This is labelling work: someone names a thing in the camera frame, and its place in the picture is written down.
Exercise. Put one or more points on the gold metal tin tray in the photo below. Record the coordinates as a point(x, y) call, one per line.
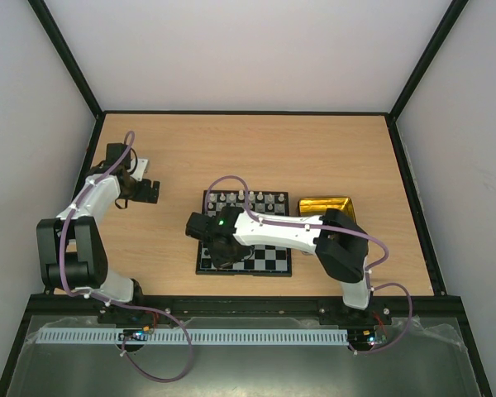
point(319, 205)

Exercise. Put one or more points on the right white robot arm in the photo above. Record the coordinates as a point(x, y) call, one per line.
point(333, 238)

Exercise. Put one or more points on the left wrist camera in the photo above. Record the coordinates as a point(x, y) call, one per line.
point(139, 167)

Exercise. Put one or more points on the white slotted cable duct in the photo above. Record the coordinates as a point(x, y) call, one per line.
point(198, 337)

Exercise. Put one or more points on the black mounting rail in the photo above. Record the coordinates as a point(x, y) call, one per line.
point(326, 311)

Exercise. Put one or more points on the black white chessboard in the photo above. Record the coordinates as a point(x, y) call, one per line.
point(266, 260)

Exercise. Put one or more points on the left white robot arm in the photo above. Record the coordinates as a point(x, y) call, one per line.
point(71, 252)

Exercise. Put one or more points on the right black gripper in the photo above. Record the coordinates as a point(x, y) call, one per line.
point(225, 256)

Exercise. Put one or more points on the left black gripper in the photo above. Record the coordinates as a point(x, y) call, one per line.
point(144, 194)

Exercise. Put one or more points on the black frame enclosure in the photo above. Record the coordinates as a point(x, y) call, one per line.
point(441, 301)

